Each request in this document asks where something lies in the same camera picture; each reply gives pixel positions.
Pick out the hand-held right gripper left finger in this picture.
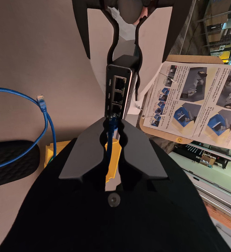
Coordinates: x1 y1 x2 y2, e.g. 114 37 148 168
59 117 109 191

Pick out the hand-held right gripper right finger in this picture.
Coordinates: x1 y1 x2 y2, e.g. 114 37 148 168
119 119 168 191

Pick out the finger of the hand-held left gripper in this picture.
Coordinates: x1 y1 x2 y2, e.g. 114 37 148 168
87 7 120 96
135 6 174 102

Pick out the yellow plastic bin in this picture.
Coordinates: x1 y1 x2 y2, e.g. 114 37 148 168
44 138 122 183

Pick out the blue ethernet cable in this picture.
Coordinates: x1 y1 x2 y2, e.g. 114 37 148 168
0 87 120 174

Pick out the black network switch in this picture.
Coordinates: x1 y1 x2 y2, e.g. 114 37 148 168
104 55 141 119

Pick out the instruction sheet on stand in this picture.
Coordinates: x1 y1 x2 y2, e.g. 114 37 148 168
139 55 231 153

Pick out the white board stand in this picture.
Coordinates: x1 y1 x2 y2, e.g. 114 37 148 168
127 63 165 115

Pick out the black wrist rest pad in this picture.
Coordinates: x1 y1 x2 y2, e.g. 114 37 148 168
0 140 40 189

